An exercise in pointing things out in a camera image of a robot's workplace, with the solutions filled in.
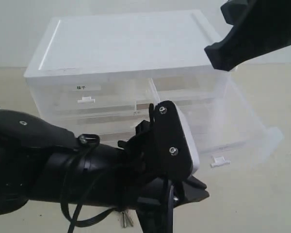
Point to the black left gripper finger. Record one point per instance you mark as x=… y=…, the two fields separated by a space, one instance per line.
x=189 y=190

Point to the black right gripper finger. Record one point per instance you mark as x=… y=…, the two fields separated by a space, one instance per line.
x=269 y=31
x=237 y=10

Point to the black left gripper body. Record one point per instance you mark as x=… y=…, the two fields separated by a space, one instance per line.
x=148 y=191

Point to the keys with blue tag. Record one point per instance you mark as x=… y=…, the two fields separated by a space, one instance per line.
x=125 y=214

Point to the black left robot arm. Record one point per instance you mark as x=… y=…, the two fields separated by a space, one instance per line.
x=43 y=162

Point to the middle wide translucent drawer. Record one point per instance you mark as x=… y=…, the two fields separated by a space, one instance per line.
x=100 y=125

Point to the white translucent plastic drawer cabinet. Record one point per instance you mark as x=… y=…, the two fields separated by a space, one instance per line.
x=107 y=48

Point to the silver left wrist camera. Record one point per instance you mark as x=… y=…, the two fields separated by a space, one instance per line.
x=176 y=155

